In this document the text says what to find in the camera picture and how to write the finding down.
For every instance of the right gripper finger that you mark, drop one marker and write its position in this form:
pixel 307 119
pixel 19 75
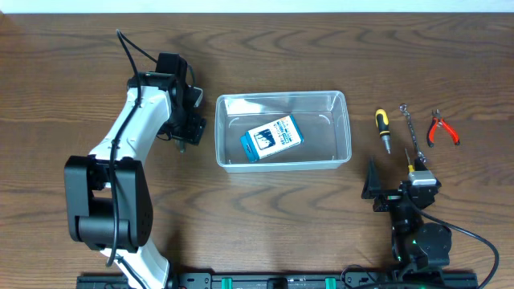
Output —
pixel 419 165
pixel 372 186

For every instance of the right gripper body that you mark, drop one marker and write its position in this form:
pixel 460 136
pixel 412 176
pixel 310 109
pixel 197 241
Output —
pixel 389 202

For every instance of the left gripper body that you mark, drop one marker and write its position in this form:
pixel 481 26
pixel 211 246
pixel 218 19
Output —
pixel 186 125

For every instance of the thin black yellow screwdriver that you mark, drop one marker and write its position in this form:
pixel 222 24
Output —
pixel 410 165

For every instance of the yellow black stubby screwdriver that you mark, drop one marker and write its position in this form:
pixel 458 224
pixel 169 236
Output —
pixel 383 126

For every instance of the blue white cardboard box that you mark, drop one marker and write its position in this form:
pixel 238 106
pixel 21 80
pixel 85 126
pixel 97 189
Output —
pixel 271 138

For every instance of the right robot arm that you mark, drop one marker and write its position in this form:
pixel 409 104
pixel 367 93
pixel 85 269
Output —
pixel 421 248

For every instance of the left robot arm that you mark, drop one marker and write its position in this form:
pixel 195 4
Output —
pixel 109 208

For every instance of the clear plastic container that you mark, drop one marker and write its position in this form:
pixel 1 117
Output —
pixel 322 117

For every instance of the silver combination wrench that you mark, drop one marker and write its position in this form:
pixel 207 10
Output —
pixel 410 125

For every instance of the black mounting rail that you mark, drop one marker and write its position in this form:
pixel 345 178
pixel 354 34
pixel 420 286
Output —
pixel 350 279

